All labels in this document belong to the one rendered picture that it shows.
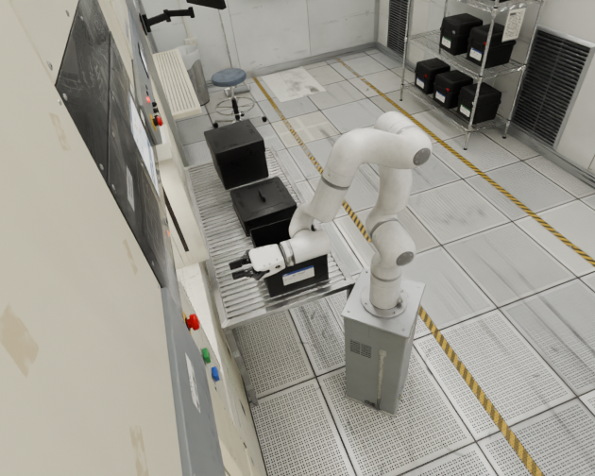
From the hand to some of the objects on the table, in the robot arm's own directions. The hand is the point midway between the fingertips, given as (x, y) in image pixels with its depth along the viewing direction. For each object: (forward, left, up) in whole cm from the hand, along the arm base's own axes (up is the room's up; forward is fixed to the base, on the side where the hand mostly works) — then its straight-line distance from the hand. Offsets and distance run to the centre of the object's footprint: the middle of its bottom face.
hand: (236, 269), depth 129 cm
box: (+70, -99, -43) cm, 129 cm away
